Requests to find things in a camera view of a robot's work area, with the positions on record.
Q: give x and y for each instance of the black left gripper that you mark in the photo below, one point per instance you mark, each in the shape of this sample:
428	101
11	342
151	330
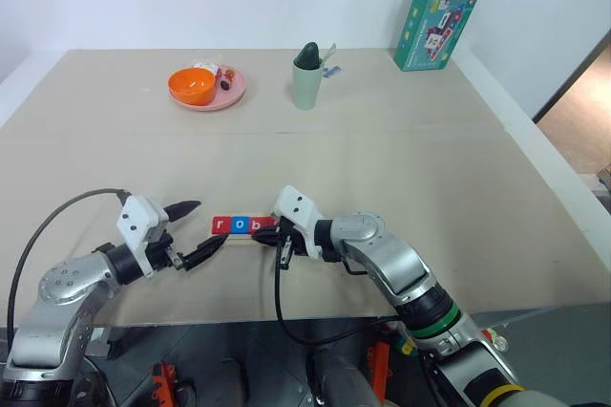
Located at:
158	248

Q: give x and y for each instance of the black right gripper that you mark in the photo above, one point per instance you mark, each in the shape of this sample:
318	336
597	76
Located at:
291	242

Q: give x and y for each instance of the red letter block b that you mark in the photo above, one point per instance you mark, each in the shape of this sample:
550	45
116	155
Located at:
258	225

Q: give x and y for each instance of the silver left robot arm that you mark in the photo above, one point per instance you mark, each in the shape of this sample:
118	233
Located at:
62	283

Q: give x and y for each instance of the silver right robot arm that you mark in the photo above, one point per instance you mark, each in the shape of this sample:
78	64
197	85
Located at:
396	259

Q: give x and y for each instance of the red letter block r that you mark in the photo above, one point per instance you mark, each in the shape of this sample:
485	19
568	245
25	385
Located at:
220	225

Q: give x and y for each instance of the blue letter block o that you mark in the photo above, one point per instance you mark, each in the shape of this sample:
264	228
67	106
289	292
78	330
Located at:
239	225

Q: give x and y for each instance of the pink plate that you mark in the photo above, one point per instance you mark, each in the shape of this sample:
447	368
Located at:
231	94

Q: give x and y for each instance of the orange bowl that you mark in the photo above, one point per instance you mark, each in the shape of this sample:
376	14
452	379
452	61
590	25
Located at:
191	87

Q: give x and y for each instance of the small dark toy piece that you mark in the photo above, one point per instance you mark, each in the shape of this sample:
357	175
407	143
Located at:
225	85

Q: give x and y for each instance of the pale green cup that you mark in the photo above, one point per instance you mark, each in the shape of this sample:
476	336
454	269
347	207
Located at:
305	87

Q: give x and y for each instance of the orange red clamp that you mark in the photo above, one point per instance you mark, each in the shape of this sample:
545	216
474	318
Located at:
164	383
380	369

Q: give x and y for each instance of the dark rounded shape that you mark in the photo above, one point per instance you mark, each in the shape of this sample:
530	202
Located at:
343	378

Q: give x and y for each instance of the small red yellow toy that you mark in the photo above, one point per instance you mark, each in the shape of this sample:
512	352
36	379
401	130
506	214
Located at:
229	75

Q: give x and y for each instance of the blue white tag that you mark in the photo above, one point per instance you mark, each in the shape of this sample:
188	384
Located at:
332	71

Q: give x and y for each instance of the dark green rounded object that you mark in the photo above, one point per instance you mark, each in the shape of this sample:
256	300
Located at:
308	56

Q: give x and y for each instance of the green cardboard box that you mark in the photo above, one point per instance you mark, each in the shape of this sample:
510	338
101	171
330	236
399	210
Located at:
425	39

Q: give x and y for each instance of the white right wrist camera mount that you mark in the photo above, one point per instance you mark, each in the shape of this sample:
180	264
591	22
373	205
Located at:
298	211

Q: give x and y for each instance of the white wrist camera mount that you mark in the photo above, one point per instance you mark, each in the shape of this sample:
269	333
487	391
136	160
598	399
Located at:
138	220
298	211

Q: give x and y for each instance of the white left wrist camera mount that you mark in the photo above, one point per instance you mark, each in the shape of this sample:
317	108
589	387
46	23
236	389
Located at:
138	220

